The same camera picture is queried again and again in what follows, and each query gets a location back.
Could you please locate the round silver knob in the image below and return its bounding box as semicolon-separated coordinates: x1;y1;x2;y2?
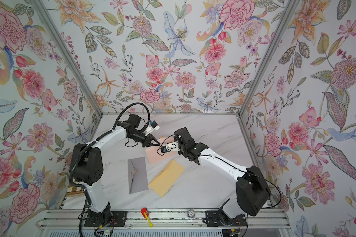
187;208;196;220

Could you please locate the black corrugated left cable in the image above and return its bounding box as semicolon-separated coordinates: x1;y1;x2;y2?
69;102;151;237

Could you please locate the aluminium corner frame post left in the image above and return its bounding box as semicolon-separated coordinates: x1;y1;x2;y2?
30;0;103;119

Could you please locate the yellow stick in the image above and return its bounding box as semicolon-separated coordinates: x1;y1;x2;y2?
145;215;153;228

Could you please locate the wooden checkered chessboard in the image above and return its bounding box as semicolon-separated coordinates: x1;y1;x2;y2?
66;186;84;196

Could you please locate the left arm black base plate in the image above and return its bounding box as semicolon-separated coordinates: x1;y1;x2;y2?
84;210;128;228

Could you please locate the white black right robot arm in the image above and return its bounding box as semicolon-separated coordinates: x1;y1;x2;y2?
157;127;272;219

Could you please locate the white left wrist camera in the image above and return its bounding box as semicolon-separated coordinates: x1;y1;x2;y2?
144;120;160;135

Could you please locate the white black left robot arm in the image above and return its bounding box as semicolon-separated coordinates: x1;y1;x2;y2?
69;114;160;213

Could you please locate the grey lavender envelope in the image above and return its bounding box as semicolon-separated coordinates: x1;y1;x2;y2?
128;157;148;194

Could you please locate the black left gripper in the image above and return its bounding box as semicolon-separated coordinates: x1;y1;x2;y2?
129;131;161;147

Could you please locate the aluminium front rail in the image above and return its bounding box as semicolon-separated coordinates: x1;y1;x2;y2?
36;208;290;230

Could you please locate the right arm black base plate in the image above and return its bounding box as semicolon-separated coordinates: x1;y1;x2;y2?
202;210;247;227

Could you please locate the yellow envelope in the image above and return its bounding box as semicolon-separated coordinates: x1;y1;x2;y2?
149;160;185;197

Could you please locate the pink envelope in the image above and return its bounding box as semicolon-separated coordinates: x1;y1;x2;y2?
145;146;178;165

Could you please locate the aluminium corner frame post right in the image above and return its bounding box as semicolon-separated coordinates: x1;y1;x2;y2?
238;1;298;118

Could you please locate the aluminium corner frame post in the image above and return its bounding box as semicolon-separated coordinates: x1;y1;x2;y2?
30;0;103;119
238;1;298;118

